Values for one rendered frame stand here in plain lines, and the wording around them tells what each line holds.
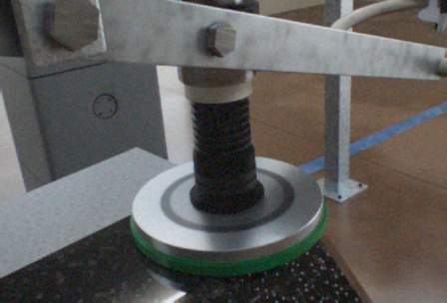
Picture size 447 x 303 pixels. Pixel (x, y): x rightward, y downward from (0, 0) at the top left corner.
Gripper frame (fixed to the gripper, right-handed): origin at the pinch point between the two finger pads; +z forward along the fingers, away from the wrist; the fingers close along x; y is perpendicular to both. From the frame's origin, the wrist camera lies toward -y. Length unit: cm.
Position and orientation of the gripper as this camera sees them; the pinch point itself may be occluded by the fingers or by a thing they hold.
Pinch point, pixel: (441, 26)
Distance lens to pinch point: 131.0
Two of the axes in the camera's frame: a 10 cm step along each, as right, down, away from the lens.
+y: -9.7, 0.4, 2.5
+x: -2.1, 4.4, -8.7
